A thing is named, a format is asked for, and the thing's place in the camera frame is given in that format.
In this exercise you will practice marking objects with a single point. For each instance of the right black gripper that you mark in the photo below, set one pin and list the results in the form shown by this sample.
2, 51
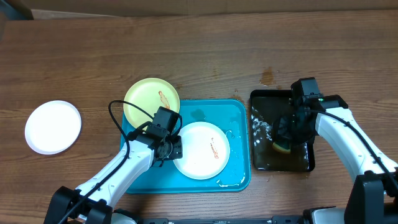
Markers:
286, 134

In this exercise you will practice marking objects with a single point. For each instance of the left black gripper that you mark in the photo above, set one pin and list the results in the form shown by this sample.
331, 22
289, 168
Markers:
177, 152

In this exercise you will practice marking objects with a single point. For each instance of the green yellow sponge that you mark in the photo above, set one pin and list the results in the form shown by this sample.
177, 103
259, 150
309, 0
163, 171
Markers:
281, 147

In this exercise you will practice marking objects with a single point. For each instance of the white plate with orange stain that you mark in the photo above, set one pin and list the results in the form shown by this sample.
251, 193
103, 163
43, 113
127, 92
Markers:
205, 151

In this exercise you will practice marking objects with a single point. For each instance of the white plate with red stain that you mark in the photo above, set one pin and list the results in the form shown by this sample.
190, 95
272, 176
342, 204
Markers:
53, 127

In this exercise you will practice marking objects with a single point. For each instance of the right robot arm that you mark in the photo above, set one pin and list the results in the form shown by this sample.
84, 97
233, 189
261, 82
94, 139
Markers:
374, 193

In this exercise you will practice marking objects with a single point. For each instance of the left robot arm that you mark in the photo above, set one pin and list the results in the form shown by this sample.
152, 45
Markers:
95, 199

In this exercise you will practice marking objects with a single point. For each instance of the black water tray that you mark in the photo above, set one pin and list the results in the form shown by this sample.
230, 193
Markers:
266, 107

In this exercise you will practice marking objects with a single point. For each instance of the blue plastic tray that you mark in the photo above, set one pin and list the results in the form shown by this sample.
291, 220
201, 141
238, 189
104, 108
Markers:
230, 116

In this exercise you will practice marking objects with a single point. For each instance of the yellow-green plate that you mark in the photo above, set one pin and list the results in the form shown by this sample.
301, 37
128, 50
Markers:
149, 94

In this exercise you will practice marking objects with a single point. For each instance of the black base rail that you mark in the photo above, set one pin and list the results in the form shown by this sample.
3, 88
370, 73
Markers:
278, 219

